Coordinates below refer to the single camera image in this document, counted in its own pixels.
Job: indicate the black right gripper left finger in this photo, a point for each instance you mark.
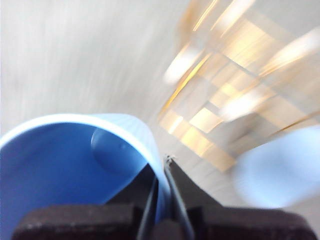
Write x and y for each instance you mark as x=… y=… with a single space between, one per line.
x=142 y=190

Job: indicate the blue ribbed plastic cup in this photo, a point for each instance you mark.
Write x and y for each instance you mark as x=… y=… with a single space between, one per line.
x=275 y=170
x=50 y=165

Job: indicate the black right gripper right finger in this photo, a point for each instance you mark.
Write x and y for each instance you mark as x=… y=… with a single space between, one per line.
x=185 y=190

